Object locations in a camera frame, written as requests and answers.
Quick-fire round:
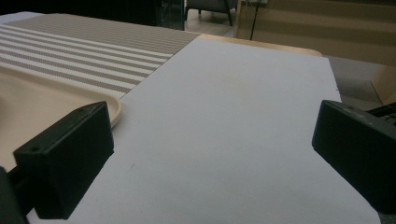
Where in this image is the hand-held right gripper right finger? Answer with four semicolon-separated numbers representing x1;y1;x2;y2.
311;99;396;216

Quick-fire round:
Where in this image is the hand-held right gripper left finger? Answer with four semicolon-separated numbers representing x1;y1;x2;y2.
12;101;115;220

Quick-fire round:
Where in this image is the beige tray with rabbit print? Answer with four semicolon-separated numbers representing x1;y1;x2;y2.
0;64;122;174

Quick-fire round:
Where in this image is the striped grey placemat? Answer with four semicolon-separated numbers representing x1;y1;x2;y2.
0;12;200;99

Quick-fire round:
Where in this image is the white table cover sheet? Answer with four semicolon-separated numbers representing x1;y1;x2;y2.
0;11;382;224

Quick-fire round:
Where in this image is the dark cabinet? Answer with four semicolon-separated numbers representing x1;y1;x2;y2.
62;0;185;31

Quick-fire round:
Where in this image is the grey armchair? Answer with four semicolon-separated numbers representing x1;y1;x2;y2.
185;0;239;27

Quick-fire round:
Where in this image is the hanging black cable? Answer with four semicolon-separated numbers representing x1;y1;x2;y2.
250;4;261;41

